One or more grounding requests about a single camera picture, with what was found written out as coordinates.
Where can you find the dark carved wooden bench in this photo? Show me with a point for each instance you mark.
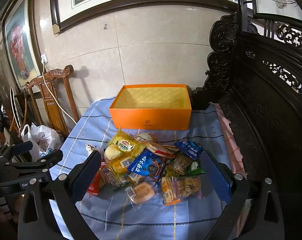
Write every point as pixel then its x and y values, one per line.
pixel 255 74

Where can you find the white plastic bag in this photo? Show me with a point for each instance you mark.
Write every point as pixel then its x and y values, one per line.
pixel 44 140

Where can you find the clear round bread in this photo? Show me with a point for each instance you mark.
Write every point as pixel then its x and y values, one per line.
pixel 140 193

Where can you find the red white striped packet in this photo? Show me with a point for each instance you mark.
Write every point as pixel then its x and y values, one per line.
pixel 164 151

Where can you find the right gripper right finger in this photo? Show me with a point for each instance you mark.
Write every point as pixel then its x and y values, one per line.
pixel 231 188

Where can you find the brown biscuit clear packet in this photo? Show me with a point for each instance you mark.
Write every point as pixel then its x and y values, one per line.
pixel 181 162

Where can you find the rice cracker packet orange label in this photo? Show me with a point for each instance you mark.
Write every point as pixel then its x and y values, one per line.
pixel 168 192

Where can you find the blue checked tablecloth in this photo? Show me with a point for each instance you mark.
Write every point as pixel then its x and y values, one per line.
pixel 110 214

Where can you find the blue cookie packet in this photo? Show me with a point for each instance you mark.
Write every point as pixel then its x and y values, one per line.
pixel 147 164

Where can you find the white wall socket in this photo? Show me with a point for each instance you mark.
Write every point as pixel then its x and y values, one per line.
pixel 44 59

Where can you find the brown carved wooden chair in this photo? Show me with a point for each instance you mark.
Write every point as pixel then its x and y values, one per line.
pixel 49 95

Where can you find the red chocolate bar packet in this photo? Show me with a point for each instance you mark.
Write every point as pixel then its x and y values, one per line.
pixel 98 182

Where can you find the green snack packet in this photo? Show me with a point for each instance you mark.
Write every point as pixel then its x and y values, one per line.
pixel 195 169

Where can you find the framed red flower painting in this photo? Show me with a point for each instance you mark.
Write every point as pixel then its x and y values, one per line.
pixel 20 42

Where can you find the clear chip snack packet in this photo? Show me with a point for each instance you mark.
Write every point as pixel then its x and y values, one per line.
pixel 188 186

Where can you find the yellow snack packet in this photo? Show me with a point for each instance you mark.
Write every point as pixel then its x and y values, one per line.
pixel 121 151

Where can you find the orange cardboard box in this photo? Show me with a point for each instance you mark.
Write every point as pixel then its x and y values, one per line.
pixel 152 106

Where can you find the dark blue snack packet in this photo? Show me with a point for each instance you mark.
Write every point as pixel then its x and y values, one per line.
pixel 190 148

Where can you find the framed bird flower panel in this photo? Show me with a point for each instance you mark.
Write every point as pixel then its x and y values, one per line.
pixel 288 8

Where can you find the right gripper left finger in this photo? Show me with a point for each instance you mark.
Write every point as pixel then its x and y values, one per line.
pixel 70 188

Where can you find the pink floral cloth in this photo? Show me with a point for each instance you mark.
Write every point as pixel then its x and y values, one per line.
pixel 233 150

